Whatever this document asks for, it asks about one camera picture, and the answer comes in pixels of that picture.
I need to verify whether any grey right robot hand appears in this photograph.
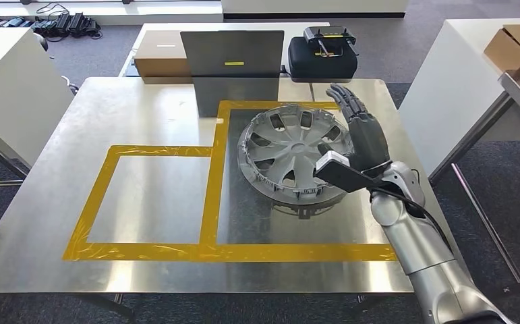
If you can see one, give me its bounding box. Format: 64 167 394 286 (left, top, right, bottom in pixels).
318 84 393 173

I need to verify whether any silver plastic wheel hubcap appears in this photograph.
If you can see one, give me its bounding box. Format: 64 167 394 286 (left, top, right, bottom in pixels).
236 103 355 207

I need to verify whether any black box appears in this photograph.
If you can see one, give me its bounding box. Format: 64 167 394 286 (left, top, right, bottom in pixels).
287 36 359 83

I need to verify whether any black remote controller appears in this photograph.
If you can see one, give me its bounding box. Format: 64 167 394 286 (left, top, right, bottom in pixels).
303 25 358 58

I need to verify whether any grey box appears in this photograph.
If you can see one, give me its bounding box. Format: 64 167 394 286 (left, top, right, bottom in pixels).
179 30 285 78

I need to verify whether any yellow tape rectangle on bench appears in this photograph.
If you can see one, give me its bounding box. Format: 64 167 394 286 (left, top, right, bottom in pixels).
62 100 398 263

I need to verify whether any brown cardboard box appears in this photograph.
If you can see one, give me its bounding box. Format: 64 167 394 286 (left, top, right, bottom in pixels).
134 30 194 84
484 24 520 75

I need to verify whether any black power adapters bundle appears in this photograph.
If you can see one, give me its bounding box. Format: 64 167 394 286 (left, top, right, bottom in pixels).
30 12 103 42

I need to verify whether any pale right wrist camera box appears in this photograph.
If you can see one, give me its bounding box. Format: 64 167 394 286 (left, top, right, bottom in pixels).
314 151 382 194

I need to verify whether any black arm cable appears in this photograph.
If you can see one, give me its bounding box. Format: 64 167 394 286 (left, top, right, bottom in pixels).
369 169 453 252

